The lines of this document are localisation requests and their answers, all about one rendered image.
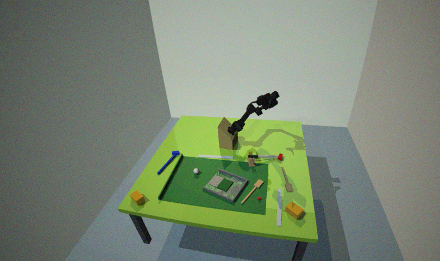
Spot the red golf putter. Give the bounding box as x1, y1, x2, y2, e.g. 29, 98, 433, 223
248, 153, 283, 161

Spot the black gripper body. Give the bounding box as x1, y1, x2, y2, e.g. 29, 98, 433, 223
254, 97, 278, 116

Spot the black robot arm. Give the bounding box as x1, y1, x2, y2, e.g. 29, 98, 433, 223
228, 91, 279, 135

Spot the dark green mat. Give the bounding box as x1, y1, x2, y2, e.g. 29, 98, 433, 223
160, 156, 268, 215

